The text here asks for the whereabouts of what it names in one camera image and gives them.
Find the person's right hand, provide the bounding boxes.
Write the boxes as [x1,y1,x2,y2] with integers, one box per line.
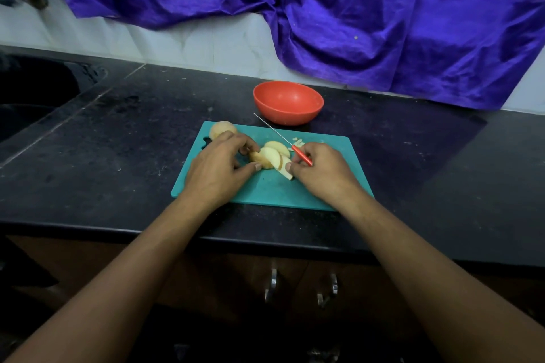
[284,142,367,210]

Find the person's left hand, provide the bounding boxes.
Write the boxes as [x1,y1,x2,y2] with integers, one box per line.
[181,132,263,210]

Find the brown potato half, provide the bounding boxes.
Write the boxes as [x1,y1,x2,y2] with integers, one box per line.
[208,120,238,140]

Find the teal plastic cutting board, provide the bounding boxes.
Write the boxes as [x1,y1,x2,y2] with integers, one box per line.
[170,121,375,212]

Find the red-handled kitchen knife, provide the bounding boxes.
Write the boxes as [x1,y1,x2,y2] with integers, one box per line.
[253,112,315,167]

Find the orange bowl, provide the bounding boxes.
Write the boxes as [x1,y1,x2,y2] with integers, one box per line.
[253,80,325,126]

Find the person's left forearm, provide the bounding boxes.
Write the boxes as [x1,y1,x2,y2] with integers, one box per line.
[4,193,209,363]

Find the person's right forearm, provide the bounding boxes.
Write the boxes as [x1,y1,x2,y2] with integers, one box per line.
[339,192,545,363]

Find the purple cloth curtain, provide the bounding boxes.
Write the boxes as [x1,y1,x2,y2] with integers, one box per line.
[38,0,545,111]

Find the dark kitchen sink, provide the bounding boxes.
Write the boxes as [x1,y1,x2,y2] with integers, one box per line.
[0,54,107,142]

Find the metal cabinet handle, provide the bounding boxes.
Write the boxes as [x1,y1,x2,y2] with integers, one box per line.
[264,261,279,304]
[317,272,340,309]

